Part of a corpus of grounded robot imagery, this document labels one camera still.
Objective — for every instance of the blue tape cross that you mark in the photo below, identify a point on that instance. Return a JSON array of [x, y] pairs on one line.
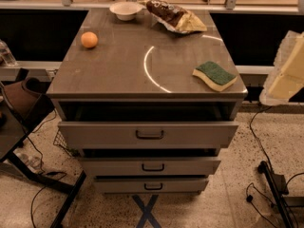
[[147, 209]]

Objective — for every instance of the white bowl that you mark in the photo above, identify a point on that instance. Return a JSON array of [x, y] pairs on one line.
[[125, 11]]

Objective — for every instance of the clear plastic bottle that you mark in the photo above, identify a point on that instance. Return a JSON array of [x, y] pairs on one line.
[[6, 54]]

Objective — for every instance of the top drawer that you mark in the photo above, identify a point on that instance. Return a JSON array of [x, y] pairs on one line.
[[90, 135]]

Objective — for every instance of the grey drawer cabinet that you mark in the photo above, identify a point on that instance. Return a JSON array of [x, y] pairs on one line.
[[141, 73]]

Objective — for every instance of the middle drawer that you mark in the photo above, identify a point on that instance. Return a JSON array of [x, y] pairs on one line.
[[184, 166]]

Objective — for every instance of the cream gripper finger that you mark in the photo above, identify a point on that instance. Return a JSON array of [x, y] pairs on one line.
[[289, 60], [280, 89]]

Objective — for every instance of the orange fruit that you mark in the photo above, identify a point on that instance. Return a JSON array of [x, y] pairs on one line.
[[89, 40]]

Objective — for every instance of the drawer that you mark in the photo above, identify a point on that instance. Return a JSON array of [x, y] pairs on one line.
[[184, 166], [90, 135], [171, 185]]

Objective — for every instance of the brown chip bag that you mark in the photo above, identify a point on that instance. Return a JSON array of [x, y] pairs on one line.
[[175, 18]]

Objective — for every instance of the black stand right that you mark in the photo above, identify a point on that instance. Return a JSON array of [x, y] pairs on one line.
[[279, 189]]

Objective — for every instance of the bottom drawer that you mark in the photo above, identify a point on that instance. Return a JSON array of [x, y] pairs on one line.
[[171, 185]]

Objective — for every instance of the green and yellow sponge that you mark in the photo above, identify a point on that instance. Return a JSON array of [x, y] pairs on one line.
[[216, 77]]

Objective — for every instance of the brown chair seat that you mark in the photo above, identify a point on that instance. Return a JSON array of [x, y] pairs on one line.
[[23, 96]]

